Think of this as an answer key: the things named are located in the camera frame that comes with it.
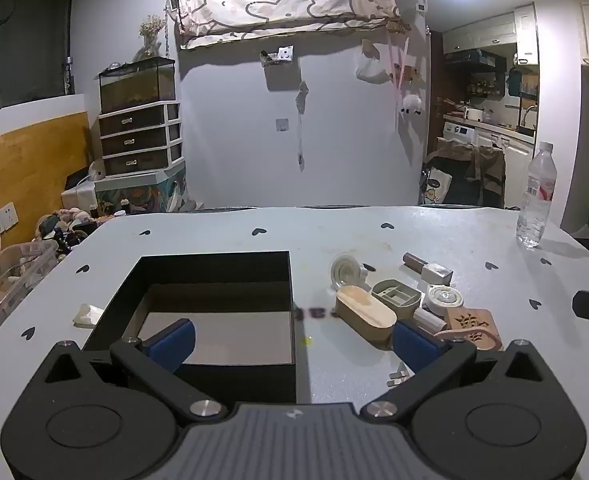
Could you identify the clear plastic storage bin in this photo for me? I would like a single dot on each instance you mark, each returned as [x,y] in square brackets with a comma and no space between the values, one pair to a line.
[9,275]

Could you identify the white round reel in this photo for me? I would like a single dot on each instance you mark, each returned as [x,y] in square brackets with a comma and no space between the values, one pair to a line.
[345,270]

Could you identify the glass fish tank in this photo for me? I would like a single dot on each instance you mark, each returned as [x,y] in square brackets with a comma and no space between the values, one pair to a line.
[137,85]

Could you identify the pile of stuffed toys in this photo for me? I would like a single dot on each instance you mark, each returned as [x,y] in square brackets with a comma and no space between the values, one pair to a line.
[67,227]

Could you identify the clear plastic water bottle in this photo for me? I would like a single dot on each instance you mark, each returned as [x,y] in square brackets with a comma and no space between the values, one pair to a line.
[535,200]

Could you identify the dark window curtain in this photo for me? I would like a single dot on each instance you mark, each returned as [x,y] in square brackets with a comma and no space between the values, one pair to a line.
[24,40]

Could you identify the black box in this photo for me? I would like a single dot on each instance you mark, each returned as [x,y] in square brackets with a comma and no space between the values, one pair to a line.
[214,272]

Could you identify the white wall outlet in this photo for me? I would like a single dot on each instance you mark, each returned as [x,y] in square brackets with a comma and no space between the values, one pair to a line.
[0,220]

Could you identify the brown cylinder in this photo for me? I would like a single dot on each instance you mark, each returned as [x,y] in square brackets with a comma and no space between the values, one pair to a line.
[413,260]

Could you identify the square wall hook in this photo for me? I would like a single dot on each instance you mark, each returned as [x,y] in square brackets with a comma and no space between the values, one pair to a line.
[282,125]

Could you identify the grey-green rectangular container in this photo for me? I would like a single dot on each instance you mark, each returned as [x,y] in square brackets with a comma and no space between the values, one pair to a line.
[397,295]

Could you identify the chair with brown cloth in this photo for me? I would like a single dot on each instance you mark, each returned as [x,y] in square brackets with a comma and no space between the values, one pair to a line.
[467,165]

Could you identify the pink ribbons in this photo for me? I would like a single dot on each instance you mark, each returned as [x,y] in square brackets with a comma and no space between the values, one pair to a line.
[399,65]

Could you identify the carved wooden block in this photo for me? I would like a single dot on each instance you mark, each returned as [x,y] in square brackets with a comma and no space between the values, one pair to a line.
[476,325]

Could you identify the white hanging plastic bag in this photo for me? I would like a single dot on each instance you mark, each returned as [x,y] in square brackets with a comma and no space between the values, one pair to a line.
[372,67]

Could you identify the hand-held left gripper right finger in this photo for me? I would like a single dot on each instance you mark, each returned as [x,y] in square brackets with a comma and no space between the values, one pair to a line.
[417,347]

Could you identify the white washing machine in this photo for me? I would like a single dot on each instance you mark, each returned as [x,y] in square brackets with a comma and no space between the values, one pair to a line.
[459,132]

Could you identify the round tin with white label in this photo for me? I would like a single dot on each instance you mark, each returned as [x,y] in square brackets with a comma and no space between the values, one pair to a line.
[444,297]

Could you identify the printed tote bag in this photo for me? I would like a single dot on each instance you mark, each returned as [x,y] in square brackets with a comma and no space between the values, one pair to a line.
[435,187]

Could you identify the dried flower bouquet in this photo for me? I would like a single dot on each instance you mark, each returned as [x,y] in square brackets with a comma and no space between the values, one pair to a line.
[150,35]

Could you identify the white cylinder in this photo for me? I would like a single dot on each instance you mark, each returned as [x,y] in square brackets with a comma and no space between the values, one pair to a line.
[427,319]

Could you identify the wall bracket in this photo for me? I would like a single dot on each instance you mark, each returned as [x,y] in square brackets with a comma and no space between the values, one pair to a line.
[277,56]

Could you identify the plush sheep toy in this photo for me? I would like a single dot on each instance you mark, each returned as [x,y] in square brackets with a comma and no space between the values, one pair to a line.
[412,104]

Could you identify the white appliance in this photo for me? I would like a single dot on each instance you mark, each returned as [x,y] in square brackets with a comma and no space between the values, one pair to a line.
[87,185]

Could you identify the small metal clip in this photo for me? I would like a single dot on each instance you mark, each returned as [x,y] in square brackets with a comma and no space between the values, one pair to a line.
[399,377]

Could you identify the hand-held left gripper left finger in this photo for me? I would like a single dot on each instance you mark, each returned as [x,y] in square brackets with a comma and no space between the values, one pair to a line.
[172,345]

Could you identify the oval wooden box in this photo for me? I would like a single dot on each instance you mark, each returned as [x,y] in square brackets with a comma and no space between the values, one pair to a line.
[364,312]

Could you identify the white drawer unit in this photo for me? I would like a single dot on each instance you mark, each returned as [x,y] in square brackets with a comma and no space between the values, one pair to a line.
[139,137]

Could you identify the crumpled clear plastic wrap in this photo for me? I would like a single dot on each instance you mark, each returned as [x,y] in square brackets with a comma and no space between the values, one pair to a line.
[87,315]

